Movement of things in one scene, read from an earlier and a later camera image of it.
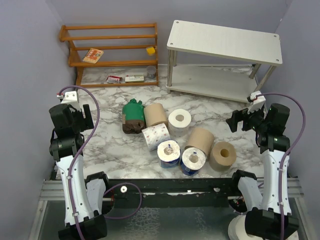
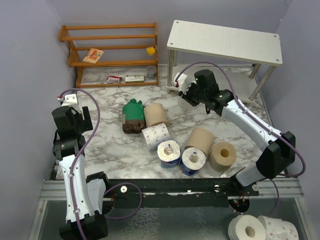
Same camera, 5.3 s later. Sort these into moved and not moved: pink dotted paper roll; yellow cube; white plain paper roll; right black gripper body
Moved: right black gripper body; white plain paper roll
Not moved: pink dotted paper roll; yellow cube
